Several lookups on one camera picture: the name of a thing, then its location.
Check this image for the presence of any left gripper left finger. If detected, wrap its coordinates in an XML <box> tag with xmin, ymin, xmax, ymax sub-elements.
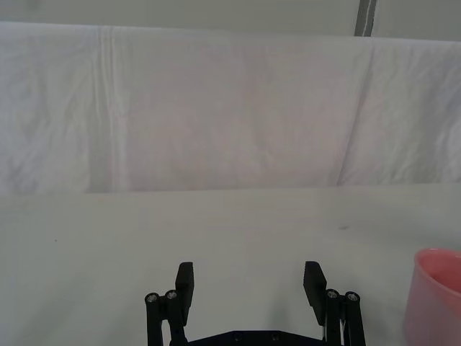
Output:
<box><xmin>143</xmin><ymin>262</ymin><xmax>196</xmax><ymax>346</ymax></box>

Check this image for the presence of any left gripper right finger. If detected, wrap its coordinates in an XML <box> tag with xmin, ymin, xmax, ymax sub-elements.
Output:
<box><xmin>303</xmin><ymin>260</ymin><xmax>368</xmax><ymax>346</ymax></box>

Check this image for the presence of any white table cloth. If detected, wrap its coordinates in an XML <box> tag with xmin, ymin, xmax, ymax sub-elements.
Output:
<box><xmin>0</xmin><ymin>187</ymin><xmax>461</xmax><ymax>346</ymax></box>

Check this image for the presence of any pink cup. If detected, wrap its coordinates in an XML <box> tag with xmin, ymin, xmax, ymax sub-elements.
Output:
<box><xmin>402</xmin><ymin>247</ymin><xmax>461</xmax><ymax>346</ymax></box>

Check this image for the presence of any white curtain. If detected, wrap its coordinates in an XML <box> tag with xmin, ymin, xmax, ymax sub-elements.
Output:
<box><xmin>0</xmin><ymin>20</ymin><xmax>461</xmax><ymax>195</ymax></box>

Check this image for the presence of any grey striped post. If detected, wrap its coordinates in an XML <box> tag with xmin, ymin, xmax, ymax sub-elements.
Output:
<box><xmin>354</xmin><ymin>0</ymin><xmax>378</xmax><ymax>37</ymax></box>

